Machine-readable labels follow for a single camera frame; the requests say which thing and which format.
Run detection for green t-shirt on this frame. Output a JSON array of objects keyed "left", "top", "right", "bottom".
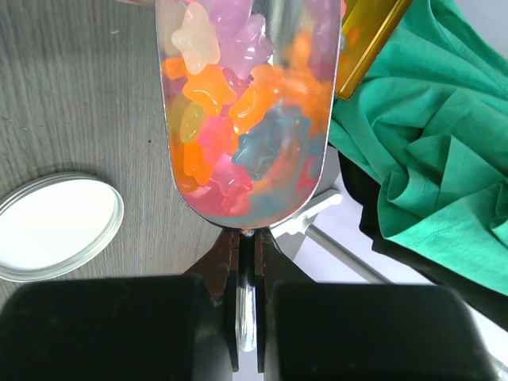
[{"left": 329, "top": 1, "right": 507, "bottom": 293}]

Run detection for silver rack pole right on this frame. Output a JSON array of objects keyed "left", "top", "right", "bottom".
[{"left": 305, "top": 225, "right": 392, "bottom": 284}]

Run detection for white rack foot right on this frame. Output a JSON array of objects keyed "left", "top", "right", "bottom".
[{"left": 271, "top": 189, "right": 343, "bottom": 238}]

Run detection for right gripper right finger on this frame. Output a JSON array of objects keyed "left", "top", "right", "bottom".
[{"left": 254, "top": 229, "right": 496, "bottom": 380}]

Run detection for white jar lid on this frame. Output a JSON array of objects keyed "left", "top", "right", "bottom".
[{"left": 1, "top": 171, "right": 124, "bottom": 283}]

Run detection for gold tin star candies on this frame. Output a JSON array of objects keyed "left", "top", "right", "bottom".
[{"left": 336, "top": 0, "right": 412, "bottom": 100}]

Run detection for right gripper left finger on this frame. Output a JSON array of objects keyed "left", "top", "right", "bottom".
[{"left": 1, "top": 231, "right": 240, "bottom": 380}]

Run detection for black hanging garment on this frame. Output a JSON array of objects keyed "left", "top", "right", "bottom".
[{"left": 338, "top": 153, "right": 507, "bottom": 329}]

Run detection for silver metal scoop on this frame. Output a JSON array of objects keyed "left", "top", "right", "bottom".
[{"left": 152, "top": 0, "right": 344, "bottom": 352}]

